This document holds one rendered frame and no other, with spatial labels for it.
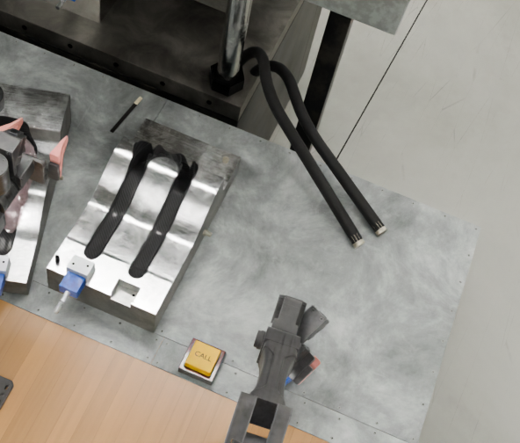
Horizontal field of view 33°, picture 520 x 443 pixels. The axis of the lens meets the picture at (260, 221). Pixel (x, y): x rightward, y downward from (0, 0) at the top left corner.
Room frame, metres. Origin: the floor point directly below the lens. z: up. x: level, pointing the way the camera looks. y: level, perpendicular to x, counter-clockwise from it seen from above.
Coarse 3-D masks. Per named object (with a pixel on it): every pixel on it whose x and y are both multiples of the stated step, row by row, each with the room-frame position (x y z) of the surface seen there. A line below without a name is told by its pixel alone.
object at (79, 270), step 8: (72, 264) 0.90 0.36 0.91; (80, 264) 0.90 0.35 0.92; (88, 264) 0.91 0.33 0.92; (72, 272) 0.88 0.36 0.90; (80, 272) 0.88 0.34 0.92; (88, 272) 0.89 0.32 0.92; (64, 280) 0.86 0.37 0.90; (72, 280) 0.86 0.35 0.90; (80, 280) 0.87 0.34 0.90; (88, 280) 0.88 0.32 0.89; (64, 288) 0.84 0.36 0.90; (72, 288) 0.85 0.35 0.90; (80, 288) 0.85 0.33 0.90; (64, 296) 0.83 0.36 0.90; (72, 296) 0.84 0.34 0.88; (56, 312) 0.79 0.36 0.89
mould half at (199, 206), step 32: (160, 128) 1.36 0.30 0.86; (128, 160) 1.19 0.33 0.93; (160, 160) 1.21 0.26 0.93; (192, 160) 1.29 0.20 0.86; (96, 192) 1.10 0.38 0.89; (160, 192) 1.13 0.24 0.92; (192, 192) 1.15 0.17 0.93; (224, 192) 1.24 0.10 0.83; (96, 224) 1.03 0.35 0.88; (128, 224) 1.05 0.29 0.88; (192, 224) 1.09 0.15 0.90; (64, 256) 0.92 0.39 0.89; (128, 256) 0.97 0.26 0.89; (160, 256) 0.99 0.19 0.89; (192, 256) 1.06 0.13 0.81; (96, 288) 0.87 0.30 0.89; (160, 288) 0.91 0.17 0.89; (128, 320) 0.85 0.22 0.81; (160, 320) 0.88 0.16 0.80
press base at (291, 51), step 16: (304, 0) 2.10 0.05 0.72; (304, 16) 2.17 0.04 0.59; (16, 32) 1.66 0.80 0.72; (288, 32) 1.97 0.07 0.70; (304, 32) 2.26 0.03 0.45; (48, 48) 1.64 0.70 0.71; (288, 48) 2.04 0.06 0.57; (304, 48) 2.35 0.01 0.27; (96, 64) 1.63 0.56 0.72; (288, 64) 2.11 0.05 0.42; (128, 80) 1.61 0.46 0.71; (272, 80) 1.90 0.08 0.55; (160, 96) 1.59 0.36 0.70; (176, 96) 1.59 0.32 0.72; (256, 96) 1.73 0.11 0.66; (288, 96) 2.29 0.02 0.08; (208, 112) 1.57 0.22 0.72; (256, 112) 1.78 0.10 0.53; (240, 128) 1.60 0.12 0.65; (256, 128) 1.83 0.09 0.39; (272, 128) 2.13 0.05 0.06
